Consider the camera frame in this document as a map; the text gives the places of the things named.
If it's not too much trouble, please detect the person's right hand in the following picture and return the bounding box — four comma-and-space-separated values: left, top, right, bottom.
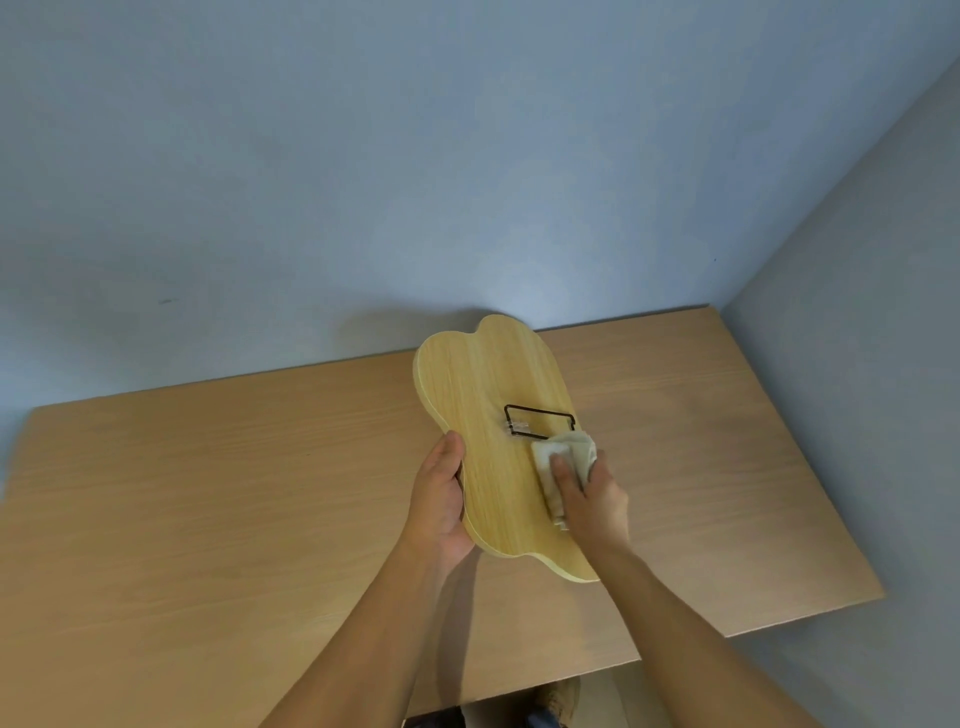
549, 448, 633, 557

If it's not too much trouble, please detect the person's left hand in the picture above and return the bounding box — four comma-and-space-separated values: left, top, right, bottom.
397, 430, 478, 577

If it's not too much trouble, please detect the white cleaning cloth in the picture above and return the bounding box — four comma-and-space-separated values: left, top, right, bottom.
531, 430, 599, 532

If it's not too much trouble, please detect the cloud-shaped wooden board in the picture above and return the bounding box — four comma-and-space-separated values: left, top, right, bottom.
412, 314, 601, 584

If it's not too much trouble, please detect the person's right forearm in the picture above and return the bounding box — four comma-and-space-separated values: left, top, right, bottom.
592, 543, 825, 728

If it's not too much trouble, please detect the person's left forearm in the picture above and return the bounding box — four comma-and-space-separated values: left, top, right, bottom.
258, 536, 456, 728

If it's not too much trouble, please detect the black wire stand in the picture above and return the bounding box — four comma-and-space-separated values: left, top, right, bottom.
504, 404, 577, 438

